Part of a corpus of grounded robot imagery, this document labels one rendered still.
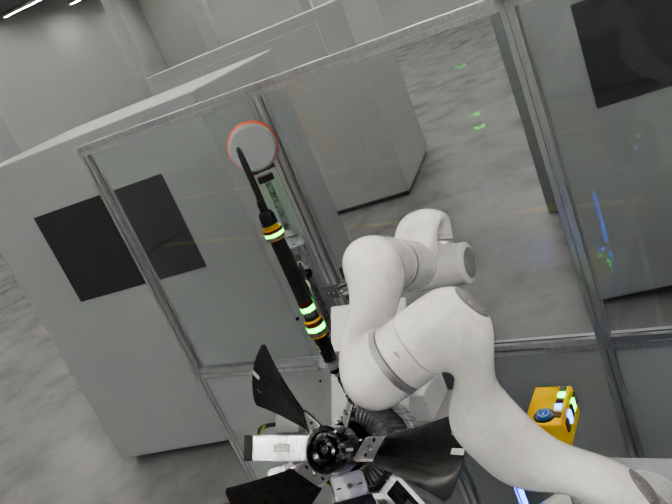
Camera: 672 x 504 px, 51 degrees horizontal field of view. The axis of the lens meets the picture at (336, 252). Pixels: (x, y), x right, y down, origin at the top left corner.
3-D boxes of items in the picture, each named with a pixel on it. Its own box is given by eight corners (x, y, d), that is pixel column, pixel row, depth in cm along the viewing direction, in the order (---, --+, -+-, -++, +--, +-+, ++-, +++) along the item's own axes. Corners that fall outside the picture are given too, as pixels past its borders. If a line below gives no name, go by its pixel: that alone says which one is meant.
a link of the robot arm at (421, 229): (359, 201, 120) (415, 216, 148) (370, 294, 119) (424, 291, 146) (409, 192, 116) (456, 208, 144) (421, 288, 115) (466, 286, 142)
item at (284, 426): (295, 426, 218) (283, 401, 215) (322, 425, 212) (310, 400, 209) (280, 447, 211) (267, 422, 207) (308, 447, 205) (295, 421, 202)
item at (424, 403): (408, 392, 252) (398, 367, 248) (449, 390, 243) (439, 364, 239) (391, 423, 238) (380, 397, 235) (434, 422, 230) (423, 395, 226)
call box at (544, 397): (545, 417, 194) (534, 386, 191) (582, 416, 189) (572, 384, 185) (533, 457, 182) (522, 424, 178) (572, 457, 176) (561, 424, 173)
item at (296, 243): (291, 262, 229) (281, 240, 226) (311, 254, 229) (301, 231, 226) (293, 273, 219) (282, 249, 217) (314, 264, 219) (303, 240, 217)
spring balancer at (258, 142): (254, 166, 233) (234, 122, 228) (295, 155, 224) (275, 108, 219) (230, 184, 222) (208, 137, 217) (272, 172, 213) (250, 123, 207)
